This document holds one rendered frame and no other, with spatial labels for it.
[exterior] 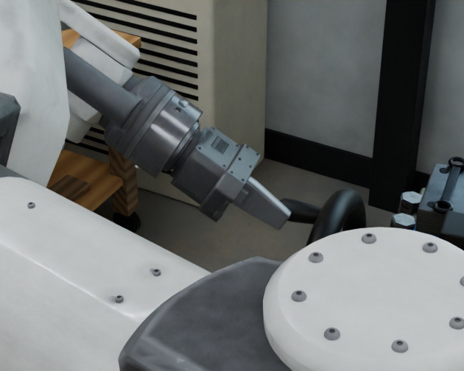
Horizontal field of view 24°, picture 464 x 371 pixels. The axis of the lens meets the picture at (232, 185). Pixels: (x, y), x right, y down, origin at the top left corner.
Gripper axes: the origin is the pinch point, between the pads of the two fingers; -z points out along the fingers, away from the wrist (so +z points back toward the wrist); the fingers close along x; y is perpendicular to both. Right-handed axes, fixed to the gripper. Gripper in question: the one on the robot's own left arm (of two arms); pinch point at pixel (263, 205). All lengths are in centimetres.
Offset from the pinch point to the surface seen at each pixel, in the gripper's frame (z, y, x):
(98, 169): 26, -73, -121
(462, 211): -15.1, 14.9, 6.9
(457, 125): -38, -20, -146
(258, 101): 4, -48, -155
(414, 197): -11.8, 11.1, 0.9
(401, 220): -11.5, 9.9, 5.1
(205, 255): -7, -75, -121
